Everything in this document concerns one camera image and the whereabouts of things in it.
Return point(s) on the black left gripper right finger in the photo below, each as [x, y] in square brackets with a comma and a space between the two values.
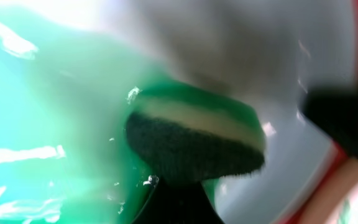
[336, 114]

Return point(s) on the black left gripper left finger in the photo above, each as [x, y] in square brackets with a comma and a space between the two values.
[188, 204]

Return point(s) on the green yellow scrub sponge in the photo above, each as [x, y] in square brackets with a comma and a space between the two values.
[188, 135]

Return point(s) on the white plate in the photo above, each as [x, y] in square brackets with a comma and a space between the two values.
[69, 71]

